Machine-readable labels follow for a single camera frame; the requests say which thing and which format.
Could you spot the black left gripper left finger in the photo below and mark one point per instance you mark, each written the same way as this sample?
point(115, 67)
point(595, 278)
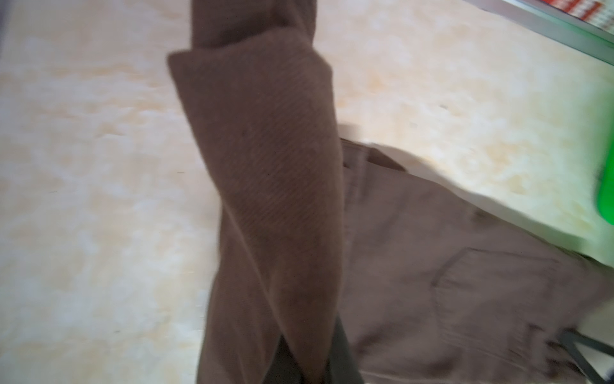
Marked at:
point(283, 367)

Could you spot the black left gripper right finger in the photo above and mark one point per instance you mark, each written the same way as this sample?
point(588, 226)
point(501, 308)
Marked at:
point(341, 368)

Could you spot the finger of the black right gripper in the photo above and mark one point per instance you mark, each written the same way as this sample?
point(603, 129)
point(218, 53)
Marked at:
point(572, 341)

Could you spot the brown trousers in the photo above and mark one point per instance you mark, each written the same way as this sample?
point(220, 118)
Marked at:
point(429, 287)

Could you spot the green plastic basket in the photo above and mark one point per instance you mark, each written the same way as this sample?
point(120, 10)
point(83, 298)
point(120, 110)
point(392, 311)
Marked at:
point(604, 197)

